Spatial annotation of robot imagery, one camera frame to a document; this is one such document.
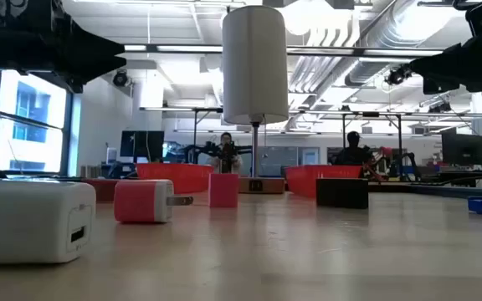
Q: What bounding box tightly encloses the white shade table lamp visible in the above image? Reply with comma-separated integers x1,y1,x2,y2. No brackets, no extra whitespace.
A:
222,4,290,195

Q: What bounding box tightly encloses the person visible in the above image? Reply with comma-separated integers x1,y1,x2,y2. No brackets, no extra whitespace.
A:
209,132,243,175
333,130,374,166

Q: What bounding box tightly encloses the red plastic mesh basket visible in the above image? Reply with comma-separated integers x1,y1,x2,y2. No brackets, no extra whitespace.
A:
135,162,215,195
285,164,363,199

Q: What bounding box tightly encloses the black beam with light strips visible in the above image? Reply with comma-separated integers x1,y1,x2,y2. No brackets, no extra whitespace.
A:
123,43,445,59

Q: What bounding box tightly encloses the black background rig frame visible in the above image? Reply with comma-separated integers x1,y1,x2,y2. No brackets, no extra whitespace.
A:
290,110,405,168
139,106,225,165

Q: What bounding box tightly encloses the pink and white adapter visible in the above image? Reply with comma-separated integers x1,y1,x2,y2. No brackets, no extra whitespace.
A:
113,179,194,224

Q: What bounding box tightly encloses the black digital timer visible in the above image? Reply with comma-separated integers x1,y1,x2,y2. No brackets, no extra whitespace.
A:
315,178,370,210

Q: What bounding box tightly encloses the dark framed window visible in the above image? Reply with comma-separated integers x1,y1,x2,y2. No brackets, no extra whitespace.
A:
0,70,74,176

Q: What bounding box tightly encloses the glass wall panel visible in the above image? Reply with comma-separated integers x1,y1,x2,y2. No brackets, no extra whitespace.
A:
258,145,321,177

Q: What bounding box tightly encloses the white USB wall adapter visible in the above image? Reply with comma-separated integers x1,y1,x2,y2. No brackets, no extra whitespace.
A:
0,179,97,265

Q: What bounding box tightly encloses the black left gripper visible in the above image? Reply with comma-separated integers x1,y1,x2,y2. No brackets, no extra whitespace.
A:
0,0,127,94

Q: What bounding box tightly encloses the black ceiling camera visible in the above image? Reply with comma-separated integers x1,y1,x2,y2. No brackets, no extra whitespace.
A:
112,69,131,88
385,64,413,87
428,102,453,115

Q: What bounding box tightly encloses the black computer monitor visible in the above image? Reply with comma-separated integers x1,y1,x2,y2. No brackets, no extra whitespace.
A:
120,130,166,163
441,132,482,166

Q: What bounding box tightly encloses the pink cube wall adapter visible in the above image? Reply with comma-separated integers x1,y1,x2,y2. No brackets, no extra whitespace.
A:
208,172,240,209

